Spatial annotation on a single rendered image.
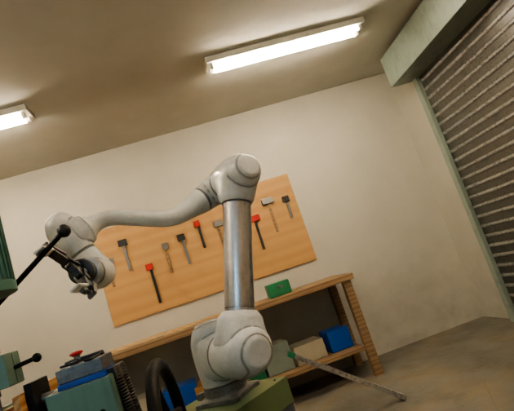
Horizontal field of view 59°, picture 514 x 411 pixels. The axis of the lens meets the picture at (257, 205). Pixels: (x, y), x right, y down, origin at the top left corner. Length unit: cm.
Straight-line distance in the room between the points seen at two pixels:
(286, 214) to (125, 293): 170
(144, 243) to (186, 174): 79
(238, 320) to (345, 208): 332
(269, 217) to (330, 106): 136
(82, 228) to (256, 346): 67
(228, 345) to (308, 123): 363
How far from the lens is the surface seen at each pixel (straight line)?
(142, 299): 445
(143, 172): 463
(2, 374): 115
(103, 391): 105
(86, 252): 156
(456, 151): 447
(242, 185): 158
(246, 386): 171
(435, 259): 495
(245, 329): 145
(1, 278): 116
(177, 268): 442
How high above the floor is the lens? 105
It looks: 9 degrees up
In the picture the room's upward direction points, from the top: 19 degrees counter-clockwise
